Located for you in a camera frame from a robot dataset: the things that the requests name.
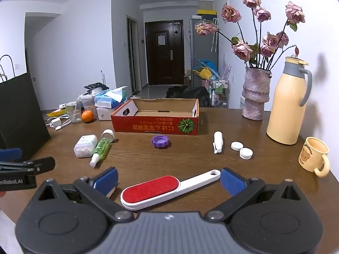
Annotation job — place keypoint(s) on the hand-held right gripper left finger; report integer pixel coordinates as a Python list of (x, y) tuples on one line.
[(106, 181)]

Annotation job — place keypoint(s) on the white cotton swab box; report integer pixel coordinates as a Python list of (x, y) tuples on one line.
[(84, 145)]

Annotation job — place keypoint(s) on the yellow packet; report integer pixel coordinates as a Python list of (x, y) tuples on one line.
[(55, 112)]

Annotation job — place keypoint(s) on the black paper bag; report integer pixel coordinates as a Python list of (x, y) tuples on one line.
[(18, 111)]

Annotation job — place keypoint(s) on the hanging umbrella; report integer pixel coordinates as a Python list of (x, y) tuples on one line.
[(214, 39)]

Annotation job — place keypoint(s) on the white tissue pack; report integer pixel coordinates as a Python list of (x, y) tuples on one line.
[(104, 113)]

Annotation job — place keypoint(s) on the white tape roll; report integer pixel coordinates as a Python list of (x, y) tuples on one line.
[(109, 135)]

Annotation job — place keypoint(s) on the dark wooden door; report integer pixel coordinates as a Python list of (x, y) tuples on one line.
[(164, 55)]

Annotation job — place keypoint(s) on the grey refrigerator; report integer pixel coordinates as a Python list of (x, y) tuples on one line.
[(202, 45)]

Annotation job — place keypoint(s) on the purple wall decoration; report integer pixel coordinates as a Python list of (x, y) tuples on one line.
[(226, 67)]

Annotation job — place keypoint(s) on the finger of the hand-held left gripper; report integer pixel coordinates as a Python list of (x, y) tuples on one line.
[(10, 154), (39, 165)]

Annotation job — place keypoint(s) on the red and white lint brush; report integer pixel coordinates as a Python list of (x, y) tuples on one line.
[(151, 190)]

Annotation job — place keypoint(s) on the blue and yellow bags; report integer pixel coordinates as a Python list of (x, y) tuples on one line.
[(205, 70)]

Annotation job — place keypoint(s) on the clear plastic food container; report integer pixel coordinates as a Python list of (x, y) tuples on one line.
[(87, 102)]

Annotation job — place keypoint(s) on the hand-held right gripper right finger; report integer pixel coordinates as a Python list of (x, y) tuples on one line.
[(233, 181)]

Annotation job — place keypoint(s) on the cream thermos jug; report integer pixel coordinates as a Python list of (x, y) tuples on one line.
[(286, 103)]

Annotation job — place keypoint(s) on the dried pink roses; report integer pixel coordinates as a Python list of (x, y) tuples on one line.
[(242, 50)]

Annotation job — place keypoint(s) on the metal trolley cart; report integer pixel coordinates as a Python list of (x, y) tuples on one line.
[(218, 90)]

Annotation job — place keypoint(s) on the yellow box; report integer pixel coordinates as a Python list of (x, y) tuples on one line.
[(207, 12)]

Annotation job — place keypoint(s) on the clear glass cup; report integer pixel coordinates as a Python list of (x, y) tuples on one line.
[(73, 112)]

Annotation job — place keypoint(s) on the blue tissue pack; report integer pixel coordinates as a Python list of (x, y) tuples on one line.
[(108, 99)]

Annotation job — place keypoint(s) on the red cardboard box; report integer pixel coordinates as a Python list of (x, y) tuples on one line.
[(153, 124)]

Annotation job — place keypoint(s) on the white round lid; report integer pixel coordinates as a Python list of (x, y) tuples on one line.
[(237, 146), (246, 153)]

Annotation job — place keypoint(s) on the white spray bottle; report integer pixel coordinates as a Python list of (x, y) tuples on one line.
[(217, 140)]

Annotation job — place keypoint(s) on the pink ceramic vase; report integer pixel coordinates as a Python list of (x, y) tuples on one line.
[(255, 95)]

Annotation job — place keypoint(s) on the purple bottle cap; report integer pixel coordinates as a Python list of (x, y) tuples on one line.
[(161, 141)]

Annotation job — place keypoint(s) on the black folding stand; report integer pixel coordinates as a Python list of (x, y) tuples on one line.
[(96, 86)]

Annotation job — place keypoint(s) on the green spray bottle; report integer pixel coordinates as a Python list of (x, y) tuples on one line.
[(102, 148)]

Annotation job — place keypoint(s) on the cream bear mug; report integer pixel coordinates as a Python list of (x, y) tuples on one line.
[(312, 154)]

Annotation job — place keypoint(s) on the orange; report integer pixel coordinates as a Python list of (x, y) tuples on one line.
[(87, 116)]

